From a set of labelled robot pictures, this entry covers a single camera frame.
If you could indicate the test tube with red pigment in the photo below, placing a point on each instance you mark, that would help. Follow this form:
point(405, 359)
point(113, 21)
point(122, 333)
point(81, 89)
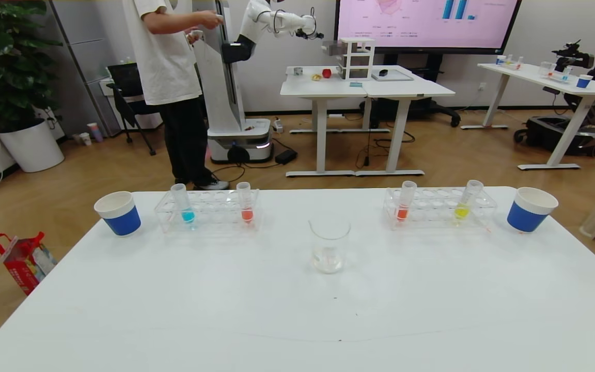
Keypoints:
point(246, 204)
point(405, 204)

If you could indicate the test tube with yellow pigment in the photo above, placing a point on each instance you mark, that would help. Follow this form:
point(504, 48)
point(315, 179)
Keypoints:
point(467, 201)

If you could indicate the small black robot arm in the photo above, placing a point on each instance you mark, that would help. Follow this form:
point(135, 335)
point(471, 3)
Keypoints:
point(571, 54)

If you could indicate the black wheeled robot base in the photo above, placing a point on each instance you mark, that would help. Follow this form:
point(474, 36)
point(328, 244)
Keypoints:
point(545, 134)

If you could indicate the clear glass beaker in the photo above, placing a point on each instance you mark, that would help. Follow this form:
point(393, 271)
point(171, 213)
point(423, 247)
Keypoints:
point(330, 258)

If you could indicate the clear plastic test tube rack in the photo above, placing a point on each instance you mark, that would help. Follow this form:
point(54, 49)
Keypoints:
point(434, 206)
point(215, 204)

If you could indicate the test tube with blue pigment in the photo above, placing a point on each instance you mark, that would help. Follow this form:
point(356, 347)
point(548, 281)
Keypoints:
point(184, 204)

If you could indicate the small clear tube rack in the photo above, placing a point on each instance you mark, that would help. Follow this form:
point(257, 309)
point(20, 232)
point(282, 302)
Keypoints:
point(560, 76)

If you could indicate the black power adapter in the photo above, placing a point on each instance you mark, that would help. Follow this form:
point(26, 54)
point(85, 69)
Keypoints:
point(286, 156)

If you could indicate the white standing desk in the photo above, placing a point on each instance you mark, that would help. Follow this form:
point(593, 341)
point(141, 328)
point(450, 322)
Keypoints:
point(323, 88)
point(411, 88)

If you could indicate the white humanoid robot on base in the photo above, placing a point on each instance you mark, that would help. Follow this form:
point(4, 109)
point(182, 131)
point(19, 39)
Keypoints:
point(222, 103)

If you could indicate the small red object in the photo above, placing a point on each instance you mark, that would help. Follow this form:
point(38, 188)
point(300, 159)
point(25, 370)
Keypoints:
point(327, 73)

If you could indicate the white drawer organizer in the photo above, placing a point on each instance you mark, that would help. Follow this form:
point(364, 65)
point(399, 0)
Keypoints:
point(357, 57)

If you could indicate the black screen stand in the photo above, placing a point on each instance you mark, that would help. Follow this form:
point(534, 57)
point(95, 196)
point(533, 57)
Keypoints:
point(421, 106)

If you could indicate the white paper cup blue sleeve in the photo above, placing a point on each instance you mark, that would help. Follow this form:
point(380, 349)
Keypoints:
point(121, 219)
point(527, 217)

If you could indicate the person in white t-shirt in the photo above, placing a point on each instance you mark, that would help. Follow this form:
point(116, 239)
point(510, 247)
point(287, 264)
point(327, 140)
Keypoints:
point(166, 57)

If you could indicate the black office chair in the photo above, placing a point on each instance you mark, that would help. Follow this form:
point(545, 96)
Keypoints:
point(124, 82)

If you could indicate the pink tumbler cup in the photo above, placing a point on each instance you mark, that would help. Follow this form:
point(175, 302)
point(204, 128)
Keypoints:
point(95, 133)

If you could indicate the small white cup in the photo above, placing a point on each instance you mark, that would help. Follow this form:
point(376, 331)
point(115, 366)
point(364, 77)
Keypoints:
point(85, 139)

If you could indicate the grey metal cabinet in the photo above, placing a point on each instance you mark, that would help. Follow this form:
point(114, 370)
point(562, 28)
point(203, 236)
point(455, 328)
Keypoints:
point(88, 46)

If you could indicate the white round planter pot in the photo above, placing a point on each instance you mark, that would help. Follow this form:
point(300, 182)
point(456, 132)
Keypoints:
point(31, 147)

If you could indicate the red gift bag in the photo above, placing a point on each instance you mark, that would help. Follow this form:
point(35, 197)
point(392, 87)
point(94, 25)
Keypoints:
point(24, 263)

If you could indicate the small blue paper cup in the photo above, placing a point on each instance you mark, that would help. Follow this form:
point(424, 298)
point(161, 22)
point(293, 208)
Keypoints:
point(584, 81)

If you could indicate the large green leafy plant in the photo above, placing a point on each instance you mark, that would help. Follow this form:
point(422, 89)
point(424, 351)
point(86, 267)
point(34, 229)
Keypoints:
point(3, 62)

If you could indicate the large wall display screen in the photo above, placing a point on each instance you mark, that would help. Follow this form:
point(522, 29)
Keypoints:
point(426, 26)

